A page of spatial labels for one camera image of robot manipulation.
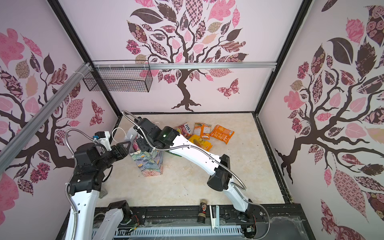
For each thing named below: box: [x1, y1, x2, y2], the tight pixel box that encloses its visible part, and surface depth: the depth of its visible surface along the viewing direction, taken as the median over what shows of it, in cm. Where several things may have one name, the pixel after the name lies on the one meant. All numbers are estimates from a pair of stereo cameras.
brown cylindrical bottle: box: [197, 199, 208, 224], surface depth 74 cm
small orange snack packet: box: [192, 122, 212, 140], surface depth 108 cm
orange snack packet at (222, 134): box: [210, 124, 235, 145], surface depth 106 cm
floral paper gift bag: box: [130, 147, 164, 177], surface depth 77 cm
